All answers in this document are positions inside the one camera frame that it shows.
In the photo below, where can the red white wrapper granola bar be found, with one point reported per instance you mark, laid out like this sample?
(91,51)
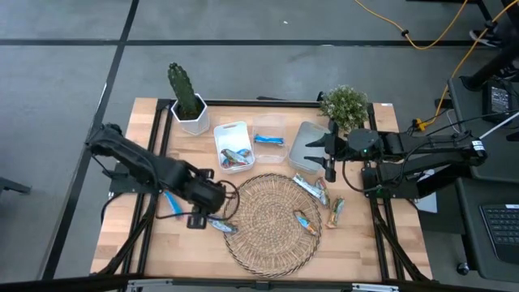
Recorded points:
(225,163)

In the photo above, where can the blue orange wrapper granola bar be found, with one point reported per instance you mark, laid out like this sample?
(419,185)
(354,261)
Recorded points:
(306,222)

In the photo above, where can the silver aluminium rail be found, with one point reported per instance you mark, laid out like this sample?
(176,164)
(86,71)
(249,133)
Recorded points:
(375,288)
(150,286)

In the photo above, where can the black keyboard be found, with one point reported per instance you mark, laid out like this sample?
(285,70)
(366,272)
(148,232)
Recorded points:
(503,231)

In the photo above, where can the small bushy green plant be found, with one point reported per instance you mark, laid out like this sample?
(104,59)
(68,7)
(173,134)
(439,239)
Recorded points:
(344,107)

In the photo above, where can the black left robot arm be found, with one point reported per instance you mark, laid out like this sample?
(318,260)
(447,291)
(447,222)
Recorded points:
(138,156)

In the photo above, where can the green red wrapper granola bar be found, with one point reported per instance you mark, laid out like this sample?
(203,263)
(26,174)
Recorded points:
(323,192)

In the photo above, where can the round woven straw mat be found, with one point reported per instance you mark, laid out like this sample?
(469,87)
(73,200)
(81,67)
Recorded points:
(267,243)

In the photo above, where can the person's shoe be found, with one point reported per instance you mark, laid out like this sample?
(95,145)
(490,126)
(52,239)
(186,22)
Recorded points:
(486,38)

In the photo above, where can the green orange wrapper granola bar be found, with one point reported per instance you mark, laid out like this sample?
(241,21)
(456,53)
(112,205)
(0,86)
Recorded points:
(335,211)

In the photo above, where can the yellow power plug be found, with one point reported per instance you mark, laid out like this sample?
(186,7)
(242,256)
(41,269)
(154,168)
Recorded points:
(419,124)

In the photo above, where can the black furniture foot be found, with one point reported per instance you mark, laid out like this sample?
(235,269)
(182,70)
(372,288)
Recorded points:
(12,185)

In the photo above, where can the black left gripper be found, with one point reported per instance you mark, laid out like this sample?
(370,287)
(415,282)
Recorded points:
(204,194)

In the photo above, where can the black aluminium table frame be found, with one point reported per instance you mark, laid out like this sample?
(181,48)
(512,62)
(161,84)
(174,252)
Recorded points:
(263,103)

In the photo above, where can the black device with label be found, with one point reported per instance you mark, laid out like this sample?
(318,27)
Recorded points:
(498,101)

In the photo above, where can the green cactus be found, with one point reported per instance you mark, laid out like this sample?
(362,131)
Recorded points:
(182,89)

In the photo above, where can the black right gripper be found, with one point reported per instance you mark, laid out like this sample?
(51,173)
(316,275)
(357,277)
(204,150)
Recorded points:
(361,144)

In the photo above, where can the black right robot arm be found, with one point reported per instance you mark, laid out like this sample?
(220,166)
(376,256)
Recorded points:
(430,146)

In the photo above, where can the clear container right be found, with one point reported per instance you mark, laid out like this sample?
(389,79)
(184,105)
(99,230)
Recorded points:
(300,152)

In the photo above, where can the black chair base leg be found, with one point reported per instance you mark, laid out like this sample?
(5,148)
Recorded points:
(492,65)

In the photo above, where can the clear plastic bin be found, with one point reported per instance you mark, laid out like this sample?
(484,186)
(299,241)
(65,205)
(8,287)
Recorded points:
(269,125)

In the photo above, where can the white plastic bin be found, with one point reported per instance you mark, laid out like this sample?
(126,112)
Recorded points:
(231,134)

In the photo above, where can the black caster wheel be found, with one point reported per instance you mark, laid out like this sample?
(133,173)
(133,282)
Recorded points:
(462,269)

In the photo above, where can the white hexagonal plant pot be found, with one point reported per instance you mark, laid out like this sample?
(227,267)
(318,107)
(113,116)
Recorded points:
(196,125)

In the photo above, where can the black keyboard desk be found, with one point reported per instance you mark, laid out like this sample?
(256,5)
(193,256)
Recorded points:
(470,235)

